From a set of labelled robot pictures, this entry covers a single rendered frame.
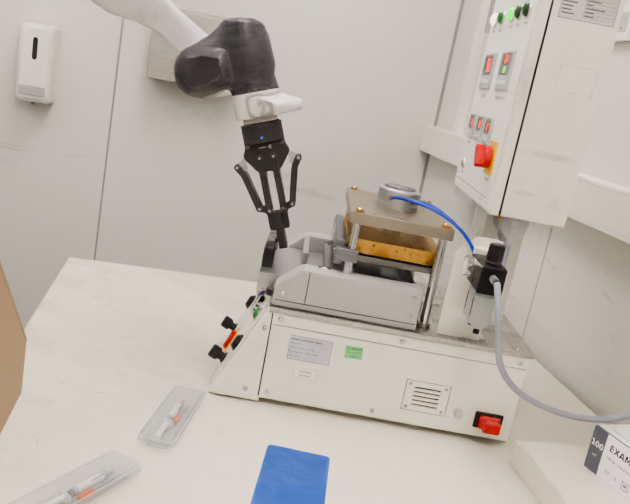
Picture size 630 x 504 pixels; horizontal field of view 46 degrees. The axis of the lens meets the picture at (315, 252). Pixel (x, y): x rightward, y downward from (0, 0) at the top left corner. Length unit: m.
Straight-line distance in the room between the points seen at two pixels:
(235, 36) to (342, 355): 0.58
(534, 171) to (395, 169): 1.67
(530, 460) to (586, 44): 0.66
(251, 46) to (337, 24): 1.49
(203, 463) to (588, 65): 0.85
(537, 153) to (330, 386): 0.52
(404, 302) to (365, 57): 1.68
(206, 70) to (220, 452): 0.64
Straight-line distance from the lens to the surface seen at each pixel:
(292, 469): 1.14
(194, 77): 1.34
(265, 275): 1.30
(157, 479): 1.07
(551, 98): 1.24
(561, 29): 1.25
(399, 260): 1.30
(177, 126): 2.77
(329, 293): 1.25
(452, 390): 1.32
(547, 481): 1.23
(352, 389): 1.30
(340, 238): 1.27
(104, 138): 2.79
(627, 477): 1.24
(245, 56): 1.32
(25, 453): 1.12
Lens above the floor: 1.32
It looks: 14 degrees down
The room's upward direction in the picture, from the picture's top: 11 degrees clockwise
